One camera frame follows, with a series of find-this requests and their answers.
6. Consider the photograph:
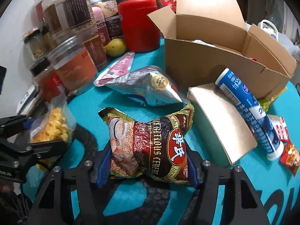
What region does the yellow waffle snack bag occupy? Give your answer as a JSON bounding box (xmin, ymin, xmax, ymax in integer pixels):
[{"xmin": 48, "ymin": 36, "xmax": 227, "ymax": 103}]
[{"xmin": 29, "ymin": 93, "xmax": 77, "ymax": 172}]

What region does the gold paper box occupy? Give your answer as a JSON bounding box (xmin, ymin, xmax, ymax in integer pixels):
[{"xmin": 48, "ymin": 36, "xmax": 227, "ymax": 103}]
[{"xmin": 187, "ymin": 83, "xmax": 257, "ymax": 167}]

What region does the brown cereal bag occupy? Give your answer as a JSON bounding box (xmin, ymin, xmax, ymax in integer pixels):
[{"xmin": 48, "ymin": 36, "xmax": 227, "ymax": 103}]
[{"xmin": 98, "ymin": 104, "xmax": 194, "ymax": 185}]

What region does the blue tube package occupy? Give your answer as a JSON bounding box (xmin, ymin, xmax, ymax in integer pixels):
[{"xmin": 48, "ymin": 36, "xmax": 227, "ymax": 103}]
[{"xmin": 215, "ymin": 68, "xmax": 284, "ymax": 161}]

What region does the pink cone pouch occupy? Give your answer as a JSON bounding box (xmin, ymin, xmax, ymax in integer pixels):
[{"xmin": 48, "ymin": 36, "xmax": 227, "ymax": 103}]
[{"xmin": 94, "ymin": 51, "xmax": 135, "ymax": 87}]

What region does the silver foil snack bag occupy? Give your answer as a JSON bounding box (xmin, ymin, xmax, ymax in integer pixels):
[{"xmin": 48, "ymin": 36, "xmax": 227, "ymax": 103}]
[{"xmin": 102, "ymin": 66, "xmax": 190, "ymax": 106}]

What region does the white bread packet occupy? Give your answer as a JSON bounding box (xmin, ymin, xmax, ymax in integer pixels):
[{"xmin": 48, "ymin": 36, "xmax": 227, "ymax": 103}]
[{"xmin": 192, "ymin": 40, "xmax": 216, "ymax": 48}]

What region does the person left hand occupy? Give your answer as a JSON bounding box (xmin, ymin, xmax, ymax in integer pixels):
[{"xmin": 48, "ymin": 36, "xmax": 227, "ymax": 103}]
[{"xmin": 0, "ymin": 179, "xmax": 15, "ymax": 194}]

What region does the red label dark-lid jar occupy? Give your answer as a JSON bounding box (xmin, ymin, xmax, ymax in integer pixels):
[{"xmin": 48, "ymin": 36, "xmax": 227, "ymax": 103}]
[{"xmin": 29, "ymin": 56, "xmax": 65, "ymax": 103}]

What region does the small red snack packet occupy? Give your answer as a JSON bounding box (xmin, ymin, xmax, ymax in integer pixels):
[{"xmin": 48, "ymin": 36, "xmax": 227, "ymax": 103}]
[{"xmin": 280, "ymin": 141, "xmax": 299, "ymax": 177}]

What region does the orange label clear jar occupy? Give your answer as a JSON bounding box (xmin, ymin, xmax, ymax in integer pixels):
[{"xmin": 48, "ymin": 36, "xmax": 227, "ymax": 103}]
[{"xmin": 47, "ymin": 36, "xmax": 97, "ymax": 94}]

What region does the red white flat packet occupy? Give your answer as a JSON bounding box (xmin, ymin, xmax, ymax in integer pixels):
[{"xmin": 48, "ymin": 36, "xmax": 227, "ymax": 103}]
[{"xmin": 267, "ymin": 114, "xmax": 290, "ymax": 143}]

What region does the green lollipop yellow stick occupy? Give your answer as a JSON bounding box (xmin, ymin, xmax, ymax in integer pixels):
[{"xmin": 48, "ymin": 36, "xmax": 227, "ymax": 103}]
[{"xmin": 258, "ymin": 87, "xmax": 288, "ymax": 112}]

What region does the yellow green fruit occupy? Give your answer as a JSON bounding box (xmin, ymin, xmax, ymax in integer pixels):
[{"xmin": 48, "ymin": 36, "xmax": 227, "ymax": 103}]
[{"xmin": 106, "ymin": 39, "xmax": 127, "ymax": 57}]

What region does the pink bottle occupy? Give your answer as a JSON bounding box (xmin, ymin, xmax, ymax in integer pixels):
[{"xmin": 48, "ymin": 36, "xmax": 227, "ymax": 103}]
[{"xmin": 92, "ymin": 6, "xmax": 110, "ymax": 47}]

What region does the dark label tall jar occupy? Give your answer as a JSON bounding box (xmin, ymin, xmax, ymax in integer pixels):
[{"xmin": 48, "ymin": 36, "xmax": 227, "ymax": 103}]
[{"xmin": 62, "ymin": 0, "xmax": 96, "ymax": 34}]

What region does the red canister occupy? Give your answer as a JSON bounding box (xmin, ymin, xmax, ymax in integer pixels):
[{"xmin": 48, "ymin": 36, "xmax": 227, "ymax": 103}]
[{"xmin": 118, "ymin": 0, "xmax": 160, "ymax": 53}]

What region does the open cardboard box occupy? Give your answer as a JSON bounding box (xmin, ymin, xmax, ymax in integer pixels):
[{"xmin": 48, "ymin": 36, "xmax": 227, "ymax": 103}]
[{"xmin": 148, "ymin": 0, "xmax": 296, "ymax": 99}]

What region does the white thermos pot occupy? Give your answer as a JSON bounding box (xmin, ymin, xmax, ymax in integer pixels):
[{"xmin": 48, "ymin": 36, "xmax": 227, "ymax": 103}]
[{"xmin": 258, "ymin": 19, "xmax": 279, "ymax": 41}]

